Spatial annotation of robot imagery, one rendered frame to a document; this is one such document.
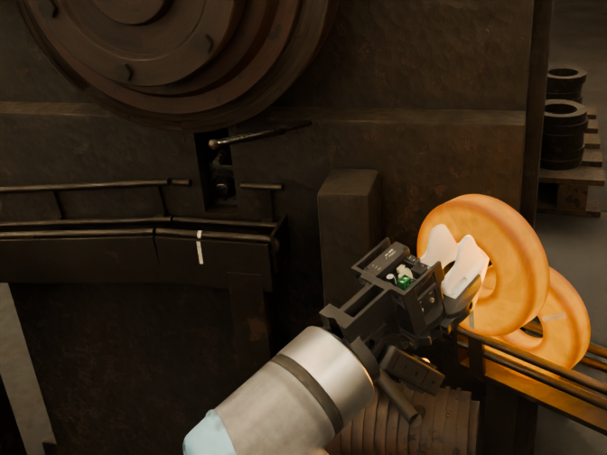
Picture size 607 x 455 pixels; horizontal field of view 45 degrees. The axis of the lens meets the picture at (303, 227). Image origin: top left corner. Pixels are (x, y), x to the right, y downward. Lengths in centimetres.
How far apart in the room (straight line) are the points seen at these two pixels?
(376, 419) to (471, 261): 38
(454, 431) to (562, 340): 23
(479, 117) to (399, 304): 48
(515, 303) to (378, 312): 17
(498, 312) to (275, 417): 28
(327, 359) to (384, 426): 43
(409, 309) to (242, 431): 19
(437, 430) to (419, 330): 37
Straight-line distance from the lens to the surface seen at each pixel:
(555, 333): 91
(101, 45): 101
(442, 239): 77
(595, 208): 282
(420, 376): 76
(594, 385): 88
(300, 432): 64
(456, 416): 106
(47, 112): 132
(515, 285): 77
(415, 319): 69
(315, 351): 65
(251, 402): 64
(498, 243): 76
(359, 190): 104
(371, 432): 107
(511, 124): 108
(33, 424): 202
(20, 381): 218
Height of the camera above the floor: 123
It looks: 27 degrees down
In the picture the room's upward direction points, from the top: 5 degrees counter-clockwise
